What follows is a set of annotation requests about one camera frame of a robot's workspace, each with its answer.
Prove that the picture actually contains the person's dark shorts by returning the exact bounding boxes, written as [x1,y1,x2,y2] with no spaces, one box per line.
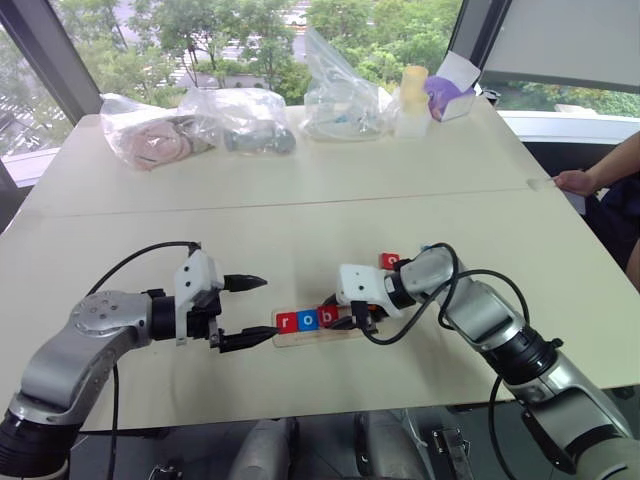
[581,172,640,296]

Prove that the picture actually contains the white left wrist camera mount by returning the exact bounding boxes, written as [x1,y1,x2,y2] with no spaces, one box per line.
[172,250,224,347]

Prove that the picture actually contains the purple and white box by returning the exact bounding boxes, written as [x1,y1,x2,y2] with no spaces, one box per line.
[423,51,482,123]

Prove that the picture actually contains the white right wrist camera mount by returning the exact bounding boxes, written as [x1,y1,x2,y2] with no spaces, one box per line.
[335,263,402,320]

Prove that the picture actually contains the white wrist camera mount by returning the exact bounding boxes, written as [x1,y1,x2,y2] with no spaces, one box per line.
[172,250,224,347]
[335,263,402,320]

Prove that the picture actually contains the translucent yellow plastic cups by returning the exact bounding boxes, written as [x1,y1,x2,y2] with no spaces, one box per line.
[394,65,432,138]

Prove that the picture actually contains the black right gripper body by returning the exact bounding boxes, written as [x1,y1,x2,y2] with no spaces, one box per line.
[348,298,387,333]

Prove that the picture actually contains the tall clear plastic bag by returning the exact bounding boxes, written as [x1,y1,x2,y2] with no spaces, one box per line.
[298,26,395,143]

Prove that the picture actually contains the grey roller blind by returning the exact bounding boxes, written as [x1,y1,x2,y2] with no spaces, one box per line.
[480,0,640,95]

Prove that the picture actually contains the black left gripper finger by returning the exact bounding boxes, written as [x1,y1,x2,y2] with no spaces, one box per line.
[215,325,280,355]
[222,273,268,293]

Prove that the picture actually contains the person's bare hand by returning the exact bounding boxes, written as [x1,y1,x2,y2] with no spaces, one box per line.
[554,169,602,197]

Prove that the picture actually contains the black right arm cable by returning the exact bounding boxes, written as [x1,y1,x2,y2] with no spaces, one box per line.
[360,242,532,480]

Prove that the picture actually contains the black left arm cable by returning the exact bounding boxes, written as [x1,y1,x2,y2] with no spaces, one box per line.
[85,241,202,451]

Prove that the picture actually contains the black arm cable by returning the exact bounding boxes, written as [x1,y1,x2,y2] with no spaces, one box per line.
[360,242,532,480]
[85,241,202,451]

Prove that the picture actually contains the plastic bag with pink cloth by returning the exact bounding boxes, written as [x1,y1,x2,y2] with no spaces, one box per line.
[99,92,217,173]

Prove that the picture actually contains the plastic bag with grey item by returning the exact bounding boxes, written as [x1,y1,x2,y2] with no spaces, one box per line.
[178,86,298,158]

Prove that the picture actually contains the grey rounded robot leg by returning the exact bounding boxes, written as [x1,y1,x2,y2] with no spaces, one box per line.
[353,408,427,480]
[233,416,302,480]

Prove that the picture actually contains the wooden letter tray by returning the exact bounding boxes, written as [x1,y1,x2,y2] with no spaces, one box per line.
[271,310,367,349]

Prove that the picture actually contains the black metal bracket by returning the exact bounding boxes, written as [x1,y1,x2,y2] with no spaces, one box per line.
[430,425,472,480]

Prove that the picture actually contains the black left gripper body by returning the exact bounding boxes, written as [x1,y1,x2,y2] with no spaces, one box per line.
[186,291,224,352]

